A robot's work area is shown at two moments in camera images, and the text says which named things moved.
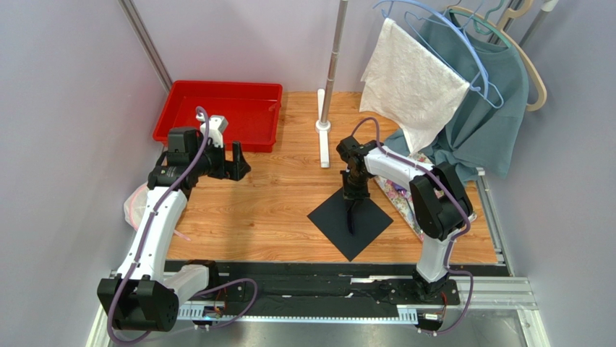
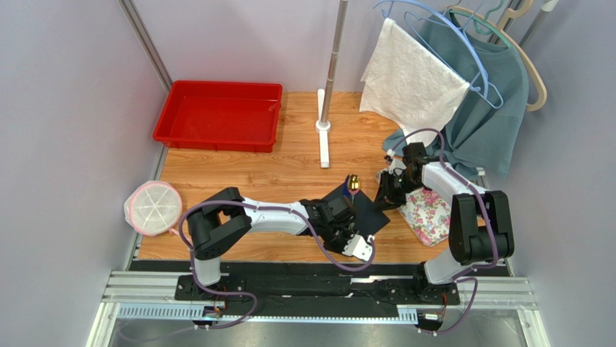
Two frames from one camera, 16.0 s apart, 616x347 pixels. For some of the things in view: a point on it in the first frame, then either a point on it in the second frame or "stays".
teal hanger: [484, 21] stays
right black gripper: [355, 191] -> [392, 190]
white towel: [403, 81] stays
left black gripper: [236, 169] -> [349, 233]
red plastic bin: [251, 111] stays
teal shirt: [484, 130] stays
